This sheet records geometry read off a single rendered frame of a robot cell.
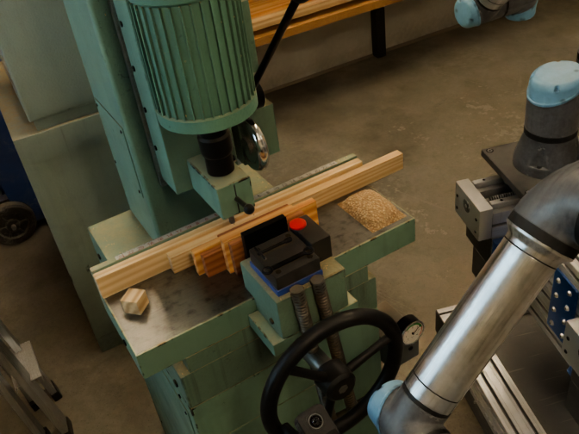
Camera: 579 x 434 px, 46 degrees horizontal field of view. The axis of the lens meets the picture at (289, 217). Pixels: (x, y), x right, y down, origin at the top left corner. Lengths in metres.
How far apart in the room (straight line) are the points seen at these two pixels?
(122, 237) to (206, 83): 0.64
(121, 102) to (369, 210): 0.52
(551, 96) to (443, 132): 1.90
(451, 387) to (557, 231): 0.25
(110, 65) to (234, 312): 0.50
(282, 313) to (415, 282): 1.44
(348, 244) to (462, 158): 1.96
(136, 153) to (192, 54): 0.38
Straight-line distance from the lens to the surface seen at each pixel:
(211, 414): 1.37
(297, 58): 3.98
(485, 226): 1.64
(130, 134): 1.37
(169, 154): 1.30
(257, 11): 3.30
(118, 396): 2.38
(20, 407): 2.20
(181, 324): 1.22
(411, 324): 1.44
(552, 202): 0.86
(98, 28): 1.28
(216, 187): 1.22
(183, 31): 1.05
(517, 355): 2.05
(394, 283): 2.54
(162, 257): 1.31
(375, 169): 1.46
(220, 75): 1.09
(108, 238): 1.64
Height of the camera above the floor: 1.74
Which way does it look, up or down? 37 degrees down
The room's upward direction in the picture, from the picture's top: 8 degrees counter-clockwise
